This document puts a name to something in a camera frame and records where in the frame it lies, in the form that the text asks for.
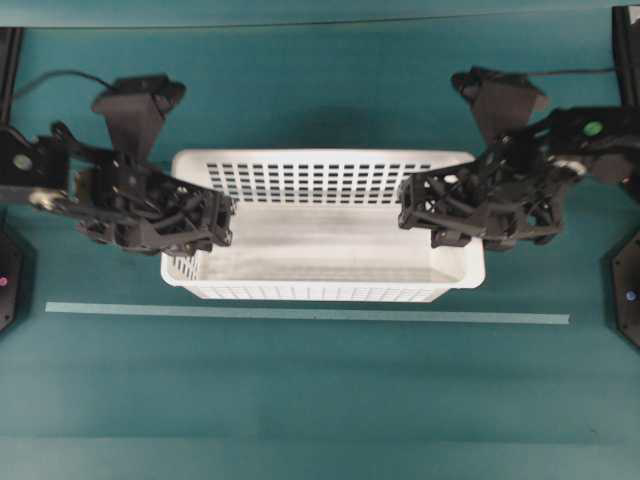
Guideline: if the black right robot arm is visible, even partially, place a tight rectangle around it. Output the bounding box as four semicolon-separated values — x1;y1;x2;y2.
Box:
398;107;639;251

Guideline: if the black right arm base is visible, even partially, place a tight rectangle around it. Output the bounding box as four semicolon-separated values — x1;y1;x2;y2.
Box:
601;228;639;353

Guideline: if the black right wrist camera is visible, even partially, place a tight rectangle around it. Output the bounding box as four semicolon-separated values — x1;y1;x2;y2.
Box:
450;67;549;145

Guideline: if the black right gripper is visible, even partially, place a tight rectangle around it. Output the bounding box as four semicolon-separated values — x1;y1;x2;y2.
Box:
398;136;565;250

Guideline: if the black right camera cable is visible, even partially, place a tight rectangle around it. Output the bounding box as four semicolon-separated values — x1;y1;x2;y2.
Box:
527;65;619;79

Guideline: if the white perforated plastic basket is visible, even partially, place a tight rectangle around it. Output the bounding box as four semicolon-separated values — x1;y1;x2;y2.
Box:
161;149;485;303

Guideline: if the light green tape strip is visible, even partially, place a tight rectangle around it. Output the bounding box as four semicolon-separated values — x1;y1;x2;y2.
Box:
45;301;570;326

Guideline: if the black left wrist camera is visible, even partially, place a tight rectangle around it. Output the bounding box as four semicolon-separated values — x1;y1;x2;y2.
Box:
91;74;186;165

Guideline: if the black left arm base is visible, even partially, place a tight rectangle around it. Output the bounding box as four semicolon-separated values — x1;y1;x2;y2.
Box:
1;209;37;336

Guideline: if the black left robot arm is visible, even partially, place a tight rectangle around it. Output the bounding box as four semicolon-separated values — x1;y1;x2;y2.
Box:
1;122;235;257

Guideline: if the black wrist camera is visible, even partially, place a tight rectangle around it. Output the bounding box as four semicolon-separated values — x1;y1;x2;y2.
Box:
450;67;549;145
91;74;186;165

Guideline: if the black camera cable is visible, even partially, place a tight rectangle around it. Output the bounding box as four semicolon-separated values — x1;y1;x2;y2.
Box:
527;65;619;79
12;71;119;99

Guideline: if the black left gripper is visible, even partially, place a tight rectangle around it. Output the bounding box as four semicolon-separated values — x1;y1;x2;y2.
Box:
74;149;236;256

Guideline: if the black left camera cable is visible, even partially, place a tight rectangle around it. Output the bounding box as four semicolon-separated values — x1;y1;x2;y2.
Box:
12;71;119;99

